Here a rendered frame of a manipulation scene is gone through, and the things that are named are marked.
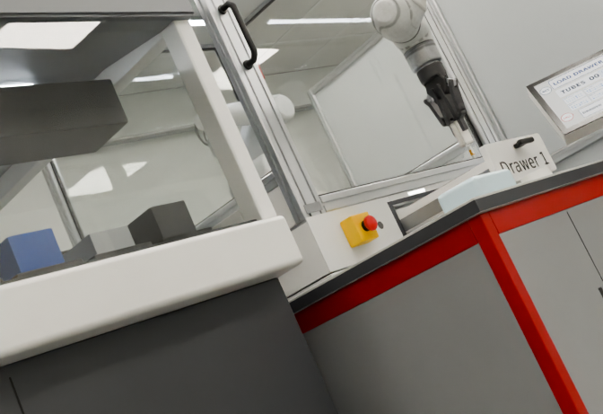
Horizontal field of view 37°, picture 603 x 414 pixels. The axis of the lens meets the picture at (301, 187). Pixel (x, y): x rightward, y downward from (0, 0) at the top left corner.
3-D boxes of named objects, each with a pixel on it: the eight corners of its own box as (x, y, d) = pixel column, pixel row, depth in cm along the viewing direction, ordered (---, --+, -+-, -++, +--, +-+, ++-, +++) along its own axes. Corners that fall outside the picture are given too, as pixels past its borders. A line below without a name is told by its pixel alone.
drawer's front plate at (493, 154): (557, 169, 242) (538, 132, 245) (503, 184, 221) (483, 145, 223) (552, 171, 244) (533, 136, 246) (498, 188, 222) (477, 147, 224)
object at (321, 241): (531, 204, 294) (511, 163, 297) (330, 272, 218) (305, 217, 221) (336, 305, 355) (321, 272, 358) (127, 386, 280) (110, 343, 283)
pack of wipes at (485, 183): (481, 207, 185) (471, 187, 185) (519, 186, 179) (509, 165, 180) (444, 218, 173) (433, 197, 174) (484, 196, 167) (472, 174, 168)
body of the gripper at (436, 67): (447, 57, 246) (462, 86, 244) (429, 72, 253) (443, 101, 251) (427, 61, 242) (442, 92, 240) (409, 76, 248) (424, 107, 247)
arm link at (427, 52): (421, 54, 254) (431, 73, 253) (397, 59, 249) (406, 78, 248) (441, 38, 247) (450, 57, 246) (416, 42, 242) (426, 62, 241)
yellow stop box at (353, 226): (381, 235, 229) (370, 209, 230) (364, 241, 224) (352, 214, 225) (368, 243, 232) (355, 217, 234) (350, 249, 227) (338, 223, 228)
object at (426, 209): (546, 168, 243) (536, 147, 244) (498, 181, 224) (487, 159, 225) (437, 228, 269) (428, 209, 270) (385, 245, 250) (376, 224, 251)
